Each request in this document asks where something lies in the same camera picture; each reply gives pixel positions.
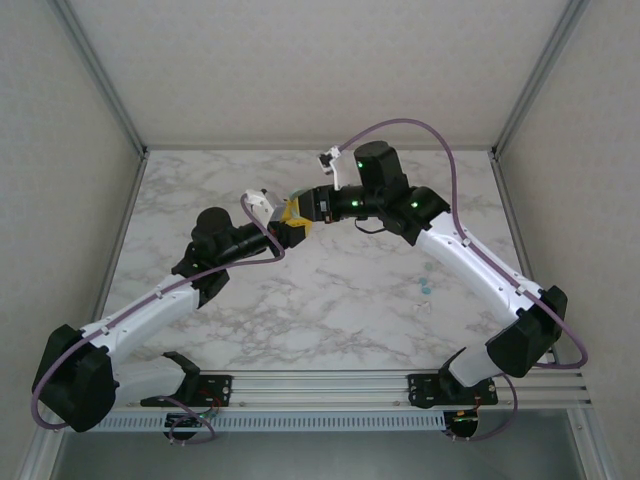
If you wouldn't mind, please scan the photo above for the small circuit board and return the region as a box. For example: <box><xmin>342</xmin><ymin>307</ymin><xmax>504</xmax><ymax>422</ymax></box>
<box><xmin>164</xmin><ymin>407</ymin><xmax>221</xmax><ymax>441</ymax></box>
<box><xmin>442</xmin><ymin>407</ymin><xmax>482</xmax><ymax>441</ymax></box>

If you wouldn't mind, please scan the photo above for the thin black wire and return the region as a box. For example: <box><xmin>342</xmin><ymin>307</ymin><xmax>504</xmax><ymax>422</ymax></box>
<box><xmin>351</xmin><ymin>215</ymin><xmax>390</xmax><ymax>235</ymax></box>

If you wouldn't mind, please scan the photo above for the aluminium frame rail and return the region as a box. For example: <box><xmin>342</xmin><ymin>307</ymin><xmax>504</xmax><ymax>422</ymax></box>
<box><xmin>143</xmin><ymin>144</ymin><xmax>497</xmax><ymax>153</ymax></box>
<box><xmin>17</xmin><ymin>149</ymin><xmax>151</xmax><ymax>480</ymax></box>

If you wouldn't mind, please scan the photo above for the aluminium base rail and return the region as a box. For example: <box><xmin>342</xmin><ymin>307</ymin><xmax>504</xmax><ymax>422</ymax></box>
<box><xmin>199</xmin><ymin>367</ymin><xmax>592</xmax><ymax>410</ymax></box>

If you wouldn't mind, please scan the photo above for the short purple cable loop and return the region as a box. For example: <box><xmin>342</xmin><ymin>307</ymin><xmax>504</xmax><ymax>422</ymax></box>
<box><xmin>167</xmin><ymin>394</ymin><xmax>217</xmax><ymax>446</ymax></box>
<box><xmin>452</xmin><ymin>374</ymin><xmax>521</xmax><ymax>444</ymax></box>

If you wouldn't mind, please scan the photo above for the white slotted cable duct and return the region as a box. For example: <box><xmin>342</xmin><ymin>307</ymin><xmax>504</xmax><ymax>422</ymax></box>
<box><xmin>94</xmin><ymin>410</ymin><xmax>447</xmax><ymax>434</ymax></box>

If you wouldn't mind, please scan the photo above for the aluminium frame post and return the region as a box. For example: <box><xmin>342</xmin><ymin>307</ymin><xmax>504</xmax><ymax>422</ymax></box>
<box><xmin>489</xmin><ymin>0</ymin><xmax>594</xmax><ymax>157</ymax></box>
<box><xmin>52</xmin><ymin>0</ymin><xmax>150</xmax><ymax>156</ymax></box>

